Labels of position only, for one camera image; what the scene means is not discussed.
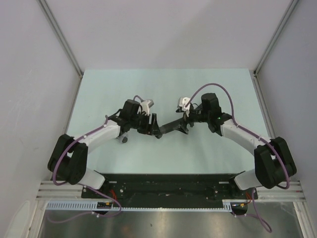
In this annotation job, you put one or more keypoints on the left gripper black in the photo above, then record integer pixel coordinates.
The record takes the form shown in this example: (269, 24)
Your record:
(148, 129)

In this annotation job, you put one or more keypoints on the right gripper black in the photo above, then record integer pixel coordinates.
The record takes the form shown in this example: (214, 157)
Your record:
(188, 119)

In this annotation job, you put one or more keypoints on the clear plastic elbow fitting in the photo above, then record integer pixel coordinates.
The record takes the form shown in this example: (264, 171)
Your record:
(122, 138)

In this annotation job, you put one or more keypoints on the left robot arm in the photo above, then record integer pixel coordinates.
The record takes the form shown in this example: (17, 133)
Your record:
(68, 162)

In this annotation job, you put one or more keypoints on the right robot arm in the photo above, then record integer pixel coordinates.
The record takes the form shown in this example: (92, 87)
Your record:
(273, 160)

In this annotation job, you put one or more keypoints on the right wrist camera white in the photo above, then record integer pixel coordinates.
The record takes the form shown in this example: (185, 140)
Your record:
(184, 106)

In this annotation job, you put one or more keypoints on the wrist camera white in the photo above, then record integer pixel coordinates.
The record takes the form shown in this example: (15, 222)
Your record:
(184, 106)
(145, 107)

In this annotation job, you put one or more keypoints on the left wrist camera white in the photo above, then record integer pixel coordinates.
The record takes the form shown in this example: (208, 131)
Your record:
(145, 107)

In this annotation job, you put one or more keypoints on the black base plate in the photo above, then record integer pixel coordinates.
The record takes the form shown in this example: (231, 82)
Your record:
(214, 186)

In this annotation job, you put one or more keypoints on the right aluminium corner post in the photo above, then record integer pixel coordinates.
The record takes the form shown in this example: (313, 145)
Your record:
(276, 35)

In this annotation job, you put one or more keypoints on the aluminium corner post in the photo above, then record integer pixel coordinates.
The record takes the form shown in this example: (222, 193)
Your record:
(276, 35)
(51, 19)

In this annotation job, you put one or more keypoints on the grey slotted cable duct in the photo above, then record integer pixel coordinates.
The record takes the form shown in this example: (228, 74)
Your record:
(97, 206)

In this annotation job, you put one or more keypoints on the left aluminium corner post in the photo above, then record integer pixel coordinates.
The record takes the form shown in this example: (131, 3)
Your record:
(51, 19)

